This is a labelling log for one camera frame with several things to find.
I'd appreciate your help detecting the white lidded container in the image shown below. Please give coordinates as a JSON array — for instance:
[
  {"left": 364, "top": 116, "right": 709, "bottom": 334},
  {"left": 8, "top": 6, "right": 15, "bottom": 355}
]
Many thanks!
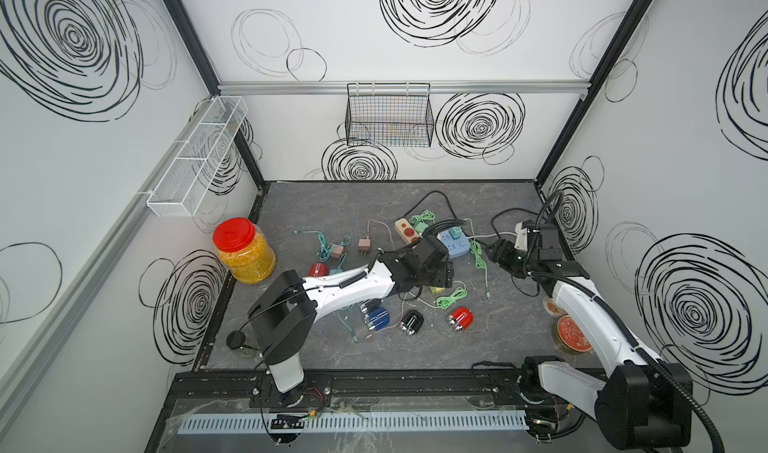
[{"left": 543, "top": 298, "right": 567, "bottom": 318}]

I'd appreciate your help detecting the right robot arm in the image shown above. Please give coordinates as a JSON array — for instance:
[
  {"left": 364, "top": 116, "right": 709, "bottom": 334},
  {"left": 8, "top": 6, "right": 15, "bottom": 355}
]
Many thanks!
[{"left": 486, "top": 221, "right": 693, "bottom": 450}]

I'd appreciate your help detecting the beige power strip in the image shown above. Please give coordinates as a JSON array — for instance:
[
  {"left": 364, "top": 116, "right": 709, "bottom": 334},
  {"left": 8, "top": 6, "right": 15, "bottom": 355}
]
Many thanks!
[{"left": 394, "top": 218, "right": 420, "bottom": 245}]

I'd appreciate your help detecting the clear jar of yellow flakes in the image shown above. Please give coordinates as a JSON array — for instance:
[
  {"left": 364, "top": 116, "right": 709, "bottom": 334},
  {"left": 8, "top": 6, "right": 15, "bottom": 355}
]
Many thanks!
[{"left": 213, "top": 218, "right": 277, "bottom": 284}]

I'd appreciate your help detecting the black corner frame post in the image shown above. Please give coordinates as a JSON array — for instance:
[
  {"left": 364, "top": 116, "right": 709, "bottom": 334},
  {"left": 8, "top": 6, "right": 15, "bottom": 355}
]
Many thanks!
[{"left": 162, "top": 0, "right": 266, "bottom": 190}]

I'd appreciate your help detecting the blue power strip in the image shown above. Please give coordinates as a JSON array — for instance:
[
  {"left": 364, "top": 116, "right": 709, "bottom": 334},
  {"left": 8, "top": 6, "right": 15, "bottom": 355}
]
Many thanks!
[{"left": 437, "top": 227, "right": 471, "bottom": 260}]

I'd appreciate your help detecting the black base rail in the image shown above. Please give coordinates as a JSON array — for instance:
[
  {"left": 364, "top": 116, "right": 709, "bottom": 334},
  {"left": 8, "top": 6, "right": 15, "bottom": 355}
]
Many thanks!
[{"left": 170, "top": 365, "right": 607, "bottom": 409}]

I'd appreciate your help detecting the small dark glass jar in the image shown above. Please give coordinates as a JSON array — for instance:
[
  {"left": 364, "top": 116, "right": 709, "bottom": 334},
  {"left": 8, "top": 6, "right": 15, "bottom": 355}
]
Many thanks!
[{"left": 225, "top": 330, "right": 260, "bottom": 358}]

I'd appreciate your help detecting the white wire shelf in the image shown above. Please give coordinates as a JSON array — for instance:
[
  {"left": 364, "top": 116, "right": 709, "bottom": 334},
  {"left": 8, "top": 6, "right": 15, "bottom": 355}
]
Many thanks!
[{"left": 146, "top": 96, "right": 248, "bottom": 218}]

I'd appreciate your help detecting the black power strip cord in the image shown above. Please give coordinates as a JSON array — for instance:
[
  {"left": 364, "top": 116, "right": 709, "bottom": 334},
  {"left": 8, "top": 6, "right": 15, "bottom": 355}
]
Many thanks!
[{"left": 403, "top": 190, "right": 460, "bottom": 221}]

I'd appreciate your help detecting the light green charging cable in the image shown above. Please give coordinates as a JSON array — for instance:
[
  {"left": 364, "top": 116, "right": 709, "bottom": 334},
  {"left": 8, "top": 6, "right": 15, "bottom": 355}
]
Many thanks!
[{"left": 409, "top": 209, "right": 438, "bottom": 233}]

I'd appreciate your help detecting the pink charging cable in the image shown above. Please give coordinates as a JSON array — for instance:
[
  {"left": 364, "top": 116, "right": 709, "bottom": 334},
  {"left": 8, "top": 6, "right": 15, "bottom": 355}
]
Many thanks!
[{"left": 365, "top": 218, "right": 398, "bottom": 256}]

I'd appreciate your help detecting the white slotted cable duct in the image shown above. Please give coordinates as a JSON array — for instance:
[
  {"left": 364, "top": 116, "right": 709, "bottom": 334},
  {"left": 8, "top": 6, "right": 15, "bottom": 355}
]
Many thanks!
[{"left": 178, "top": 410, "right": 529, "bottom": 435}]

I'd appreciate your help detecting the dark teal USB charger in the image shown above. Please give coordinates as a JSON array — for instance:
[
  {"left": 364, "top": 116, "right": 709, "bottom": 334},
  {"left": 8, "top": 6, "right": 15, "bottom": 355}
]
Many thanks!
[{"left": 450, "top": 227, "right": 465, "bottom": 240}]

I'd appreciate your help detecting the black wire basket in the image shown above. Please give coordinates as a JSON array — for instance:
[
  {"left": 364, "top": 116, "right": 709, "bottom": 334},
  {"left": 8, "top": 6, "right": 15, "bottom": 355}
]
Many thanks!
[{"left": 344, "top": 93, "right": 435, "bottom": 148}]

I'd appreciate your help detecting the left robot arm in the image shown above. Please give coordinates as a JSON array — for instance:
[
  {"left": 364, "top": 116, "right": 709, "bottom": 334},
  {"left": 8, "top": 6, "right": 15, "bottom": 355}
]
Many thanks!
[{"left": 246, "top": 236, "right": 453, "bottom": 395}]

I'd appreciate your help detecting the pink usb charger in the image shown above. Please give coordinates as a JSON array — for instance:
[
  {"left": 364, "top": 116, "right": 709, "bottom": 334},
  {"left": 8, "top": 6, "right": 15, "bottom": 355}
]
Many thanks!
[
  {"left": 357, "top": 238, "right": 372, "bottom": 255},
  {"left": 329, "top": 245, "right": 345, "bottom": 260}
]

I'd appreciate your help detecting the right black corner post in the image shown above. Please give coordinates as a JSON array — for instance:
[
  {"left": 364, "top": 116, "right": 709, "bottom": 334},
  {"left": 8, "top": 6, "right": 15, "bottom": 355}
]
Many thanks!
[{"left": 534, "top": 0, "right": 654, "bottom": 187}]

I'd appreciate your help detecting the teal charging cable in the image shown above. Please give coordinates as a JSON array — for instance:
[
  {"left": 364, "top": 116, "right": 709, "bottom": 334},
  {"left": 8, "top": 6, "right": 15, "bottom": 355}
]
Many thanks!
[{"left": 292, "top": 230, "right": 352, "bottom": 265}]

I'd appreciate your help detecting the red round tin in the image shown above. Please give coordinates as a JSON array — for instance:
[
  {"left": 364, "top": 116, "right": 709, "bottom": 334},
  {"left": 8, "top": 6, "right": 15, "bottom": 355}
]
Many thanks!
[{"left": 552, "top": 315, "right": 593, "bottom": 354}]

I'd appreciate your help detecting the aluminium wall rail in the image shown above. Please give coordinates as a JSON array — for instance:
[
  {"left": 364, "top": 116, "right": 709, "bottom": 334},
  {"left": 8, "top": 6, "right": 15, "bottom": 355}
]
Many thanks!
[{"left": 218, "top": 80, "right": 591, "bottom": 96}]

